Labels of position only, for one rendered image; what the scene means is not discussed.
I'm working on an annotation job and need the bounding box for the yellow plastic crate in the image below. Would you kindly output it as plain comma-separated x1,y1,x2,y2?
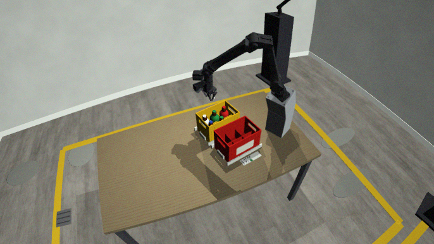
195,102,238,142

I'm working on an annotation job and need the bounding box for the red plastic crate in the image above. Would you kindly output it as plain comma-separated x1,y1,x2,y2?
214,118,260,162

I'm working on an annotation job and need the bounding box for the white paper strip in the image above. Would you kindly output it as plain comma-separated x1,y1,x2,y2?
240,151,261,166

